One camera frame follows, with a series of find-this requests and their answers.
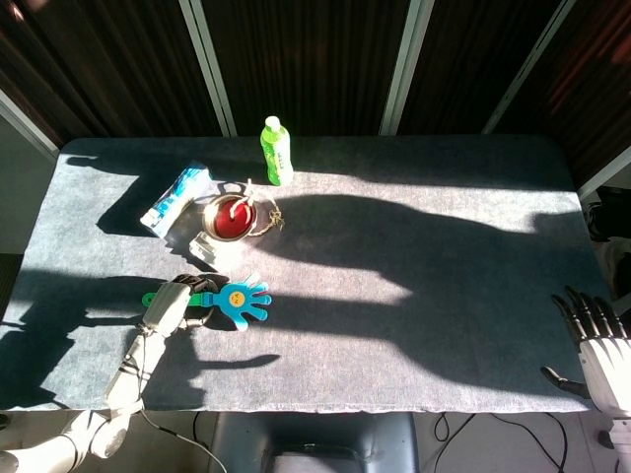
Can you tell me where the red disc toy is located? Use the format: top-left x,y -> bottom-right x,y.
212,199 -> 255,238

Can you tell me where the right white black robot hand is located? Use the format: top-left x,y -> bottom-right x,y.
540,285 -> 631,415

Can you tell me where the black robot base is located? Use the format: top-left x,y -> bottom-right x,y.
209,412 -> 420,473

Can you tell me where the grey felt table cloth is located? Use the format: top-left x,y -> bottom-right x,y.
0,135 -> 615,415

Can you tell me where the blue white tissue pack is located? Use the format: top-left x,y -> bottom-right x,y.
139,160 -> 217,240

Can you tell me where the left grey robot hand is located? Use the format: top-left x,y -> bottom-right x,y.
142,273 -> 223,339

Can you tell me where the braided jute rope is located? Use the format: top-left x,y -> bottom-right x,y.
231,177 -> 286,237

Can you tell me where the black bag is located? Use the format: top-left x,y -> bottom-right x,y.
586,186 -> 631,242

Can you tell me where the blue hand clapper toy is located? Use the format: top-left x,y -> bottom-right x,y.
141,273 -> 273,332

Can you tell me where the metal bowl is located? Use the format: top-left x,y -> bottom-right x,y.
201,192 -> 258,242

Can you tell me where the green drink bottle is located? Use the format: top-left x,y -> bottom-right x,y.
259,115 -> 295,187

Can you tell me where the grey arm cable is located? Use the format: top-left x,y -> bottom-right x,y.
140,407 -> 229,473

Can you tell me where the black floor cable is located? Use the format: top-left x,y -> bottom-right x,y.
190,411 -> 214,447
432,412 -> 569,473

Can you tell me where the white partition frame post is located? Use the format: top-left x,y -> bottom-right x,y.
177,0 -> 238,138
0,88 -> 60,164
379,0 -> 435,136
482,0 -> 578,135
576,145 -> 631,199

